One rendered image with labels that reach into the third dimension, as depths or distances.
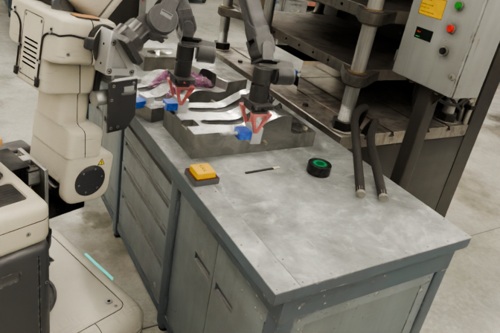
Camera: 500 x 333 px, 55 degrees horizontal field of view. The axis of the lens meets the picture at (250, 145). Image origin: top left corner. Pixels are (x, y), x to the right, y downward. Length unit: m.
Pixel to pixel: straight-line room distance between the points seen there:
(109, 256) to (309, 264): 1.38
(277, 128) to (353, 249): 0.57
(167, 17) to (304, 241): 0.69
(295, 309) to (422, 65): 1.09
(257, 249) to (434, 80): 1.01
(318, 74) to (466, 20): 0.86
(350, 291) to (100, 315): 0.84
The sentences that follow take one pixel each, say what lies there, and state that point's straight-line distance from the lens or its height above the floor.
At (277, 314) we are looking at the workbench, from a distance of 1.23.
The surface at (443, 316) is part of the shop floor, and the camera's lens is 2.60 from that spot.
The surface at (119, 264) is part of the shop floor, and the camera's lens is 2.38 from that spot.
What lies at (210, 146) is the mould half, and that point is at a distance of 1.59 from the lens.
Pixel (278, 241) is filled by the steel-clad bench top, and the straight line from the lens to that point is 1.27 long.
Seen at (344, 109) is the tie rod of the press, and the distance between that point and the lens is 2.06.
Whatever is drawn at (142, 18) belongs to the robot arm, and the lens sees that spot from 1.33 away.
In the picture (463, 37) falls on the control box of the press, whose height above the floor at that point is 1.29.
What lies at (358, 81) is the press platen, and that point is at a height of 1.02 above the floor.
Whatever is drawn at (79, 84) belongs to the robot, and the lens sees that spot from 1.46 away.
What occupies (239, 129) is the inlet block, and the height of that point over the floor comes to 0.95.
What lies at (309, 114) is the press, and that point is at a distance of 2.19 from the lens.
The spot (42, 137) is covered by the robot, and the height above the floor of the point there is 0.83.
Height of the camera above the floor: 1.54
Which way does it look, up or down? 25 degrees down
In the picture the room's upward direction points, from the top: 11 degrees clockwise
